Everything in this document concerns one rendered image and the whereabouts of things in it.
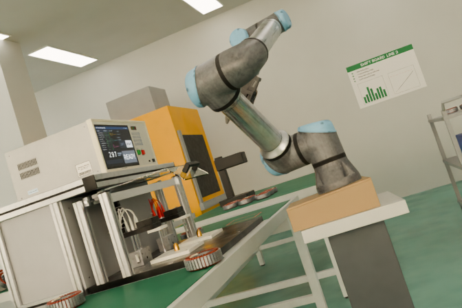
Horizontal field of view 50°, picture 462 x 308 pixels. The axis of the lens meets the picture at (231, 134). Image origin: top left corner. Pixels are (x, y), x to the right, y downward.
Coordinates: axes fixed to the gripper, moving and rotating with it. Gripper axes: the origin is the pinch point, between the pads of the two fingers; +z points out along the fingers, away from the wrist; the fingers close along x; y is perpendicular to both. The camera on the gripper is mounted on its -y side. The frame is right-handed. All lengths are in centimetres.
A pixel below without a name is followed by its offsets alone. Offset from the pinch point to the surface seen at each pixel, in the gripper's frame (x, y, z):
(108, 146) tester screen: -22.8, -32.0, 22.9
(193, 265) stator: -54, 21, 37
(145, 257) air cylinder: -22, -4, 55
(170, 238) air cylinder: 2, -6, 53
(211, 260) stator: -52, 25, 34
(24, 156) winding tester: -29, -60, 37
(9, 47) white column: 301, -362, 37
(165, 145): 326, -148, 78
